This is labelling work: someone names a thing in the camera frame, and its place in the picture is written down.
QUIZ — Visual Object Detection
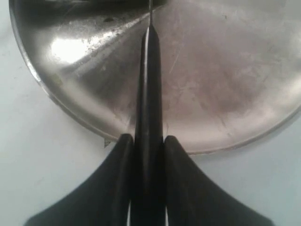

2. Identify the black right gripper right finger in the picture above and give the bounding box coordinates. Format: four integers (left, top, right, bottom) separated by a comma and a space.
164, 136, 273, 226

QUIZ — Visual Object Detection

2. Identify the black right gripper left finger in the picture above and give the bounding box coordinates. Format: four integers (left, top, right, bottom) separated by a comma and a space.
25, 134, 134, 226

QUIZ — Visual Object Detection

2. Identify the black handled serrated knife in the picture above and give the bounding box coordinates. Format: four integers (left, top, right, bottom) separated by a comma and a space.
130, 0, 166, 226

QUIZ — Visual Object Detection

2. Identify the round steel plate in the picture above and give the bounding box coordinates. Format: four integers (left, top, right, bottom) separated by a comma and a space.
9, 0, 301, 154

